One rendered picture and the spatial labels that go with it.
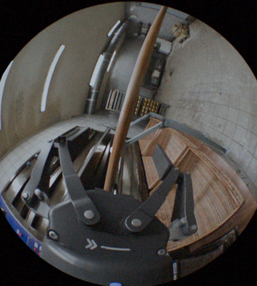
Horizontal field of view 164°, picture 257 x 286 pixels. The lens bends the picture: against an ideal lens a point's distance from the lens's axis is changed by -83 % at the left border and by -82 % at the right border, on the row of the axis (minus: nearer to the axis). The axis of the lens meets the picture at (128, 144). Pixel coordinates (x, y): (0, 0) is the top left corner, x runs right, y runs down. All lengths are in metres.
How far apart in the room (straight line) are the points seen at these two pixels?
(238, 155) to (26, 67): 2.64
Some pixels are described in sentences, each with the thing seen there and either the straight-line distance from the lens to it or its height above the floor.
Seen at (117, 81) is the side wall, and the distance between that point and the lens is 5.38.
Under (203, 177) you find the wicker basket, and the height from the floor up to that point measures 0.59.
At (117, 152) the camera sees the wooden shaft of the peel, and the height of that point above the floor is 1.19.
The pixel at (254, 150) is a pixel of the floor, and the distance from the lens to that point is 1.22.
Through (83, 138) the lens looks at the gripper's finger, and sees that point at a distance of 0.17.
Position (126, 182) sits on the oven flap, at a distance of 0.91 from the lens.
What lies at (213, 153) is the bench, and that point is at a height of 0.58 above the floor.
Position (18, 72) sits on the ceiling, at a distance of 1.52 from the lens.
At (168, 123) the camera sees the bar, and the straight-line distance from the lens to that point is 0.66.
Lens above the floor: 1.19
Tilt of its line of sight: 6 degrees down
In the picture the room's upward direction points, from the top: 76 degrees counter-clockwise
